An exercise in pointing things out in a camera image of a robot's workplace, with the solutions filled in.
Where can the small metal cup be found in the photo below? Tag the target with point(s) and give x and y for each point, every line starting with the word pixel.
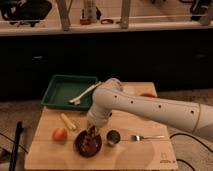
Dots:
pixel 113 137

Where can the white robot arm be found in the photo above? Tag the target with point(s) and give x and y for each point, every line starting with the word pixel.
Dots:
pixel 191 117

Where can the purple bowl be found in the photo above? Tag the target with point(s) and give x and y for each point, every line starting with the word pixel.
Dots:
pixel 78 142

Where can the white brush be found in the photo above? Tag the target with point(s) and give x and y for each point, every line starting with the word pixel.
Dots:
pixel 77 100

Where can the orange bowl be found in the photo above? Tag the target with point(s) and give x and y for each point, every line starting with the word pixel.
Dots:
pixel 148 95

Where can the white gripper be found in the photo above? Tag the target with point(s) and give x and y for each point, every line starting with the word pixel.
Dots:
pixel 96 119

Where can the metal spoon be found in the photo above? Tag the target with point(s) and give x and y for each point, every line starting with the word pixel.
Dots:
pixel 140 137

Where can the green plastic tray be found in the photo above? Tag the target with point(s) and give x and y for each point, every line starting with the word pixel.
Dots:
pixel 63 88

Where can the yellow corn cob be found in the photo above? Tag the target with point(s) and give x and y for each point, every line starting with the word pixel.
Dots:
pixel 68 122

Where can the black pole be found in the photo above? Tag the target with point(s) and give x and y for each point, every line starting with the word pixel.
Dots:
pixel 13 158

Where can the dark grape bunch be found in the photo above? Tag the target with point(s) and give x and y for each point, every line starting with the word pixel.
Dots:
pixel 89 143

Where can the black bag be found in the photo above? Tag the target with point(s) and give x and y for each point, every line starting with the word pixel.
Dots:
pixel 30 12

